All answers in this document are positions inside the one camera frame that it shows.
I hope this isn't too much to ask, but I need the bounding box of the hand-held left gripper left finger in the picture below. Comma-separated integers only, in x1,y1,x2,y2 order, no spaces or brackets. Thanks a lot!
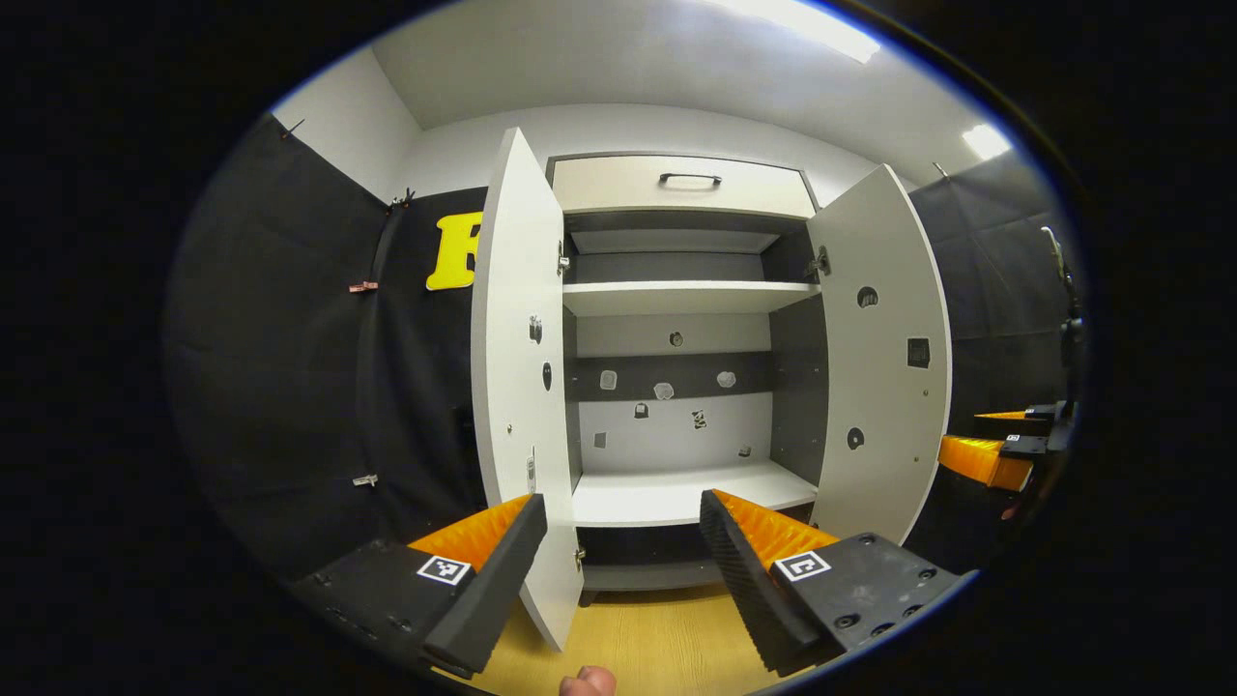
290,493,550,680

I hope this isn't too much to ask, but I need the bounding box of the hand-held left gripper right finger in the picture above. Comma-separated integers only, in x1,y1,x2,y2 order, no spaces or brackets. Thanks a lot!
698,488,967,678

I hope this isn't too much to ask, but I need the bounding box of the grey door with cherry sticker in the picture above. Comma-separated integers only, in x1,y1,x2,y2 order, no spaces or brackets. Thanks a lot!
805,162,954,547

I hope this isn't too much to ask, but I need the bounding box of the grey double-door shoe cabinet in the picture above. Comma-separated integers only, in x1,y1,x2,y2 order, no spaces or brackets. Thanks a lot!
546,152,832,608

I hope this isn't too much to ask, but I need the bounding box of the grey door with camera sticker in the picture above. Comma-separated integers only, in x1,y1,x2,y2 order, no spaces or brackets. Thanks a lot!
470,127,588,653

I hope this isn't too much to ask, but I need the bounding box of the white cabinet shelf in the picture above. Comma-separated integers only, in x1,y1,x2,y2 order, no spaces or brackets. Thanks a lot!
562,280,822,318
570,459,820,529

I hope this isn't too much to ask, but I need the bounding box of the grey cabinet drawer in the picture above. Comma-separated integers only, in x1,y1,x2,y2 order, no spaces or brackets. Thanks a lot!
551,156,820,220

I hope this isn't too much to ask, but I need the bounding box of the small ceiling light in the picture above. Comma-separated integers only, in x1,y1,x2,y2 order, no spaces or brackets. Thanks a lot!
962,123,1013,160

